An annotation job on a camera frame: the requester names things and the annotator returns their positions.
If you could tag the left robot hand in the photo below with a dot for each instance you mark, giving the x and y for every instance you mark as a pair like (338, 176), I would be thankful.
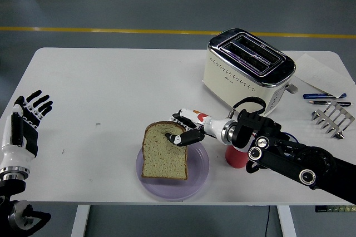
(30, 139)

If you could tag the brown bread slice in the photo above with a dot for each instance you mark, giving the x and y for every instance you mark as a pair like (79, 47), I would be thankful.
(161, 159)

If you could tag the blue pen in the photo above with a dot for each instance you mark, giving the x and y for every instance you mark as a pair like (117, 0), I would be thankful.
(314, 95)

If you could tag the white paper sheet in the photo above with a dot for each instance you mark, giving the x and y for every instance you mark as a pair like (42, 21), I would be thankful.
(317, 73)

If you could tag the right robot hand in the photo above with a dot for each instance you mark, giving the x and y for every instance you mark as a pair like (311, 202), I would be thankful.
(194, 117)

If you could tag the table height control panel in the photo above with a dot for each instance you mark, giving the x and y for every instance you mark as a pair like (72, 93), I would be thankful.
(333, 208)

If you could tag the black pen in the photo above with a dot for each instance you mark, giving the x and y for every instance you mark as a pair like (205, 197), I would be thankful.
(320, 102)

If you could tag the red enamel mug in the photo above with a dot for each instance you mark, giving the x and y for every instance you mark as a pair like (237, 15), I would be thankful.
(235, 159)

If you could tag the purple plastic plate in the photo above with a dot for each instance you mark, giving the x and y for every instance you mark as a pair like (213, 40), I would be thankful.
(198, 164)

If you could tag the silver metal toast rack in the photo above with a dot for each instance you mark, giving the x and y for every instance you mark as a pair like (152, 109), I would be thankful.
(318, 115)

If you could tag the cream and chrome toaster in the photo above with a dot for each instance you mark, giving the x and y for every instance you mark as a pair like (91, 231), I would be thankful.
(233, 86)

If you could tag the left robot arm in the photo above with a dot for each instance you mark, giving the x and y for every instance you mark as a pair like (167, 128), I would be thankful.
(8, 192)

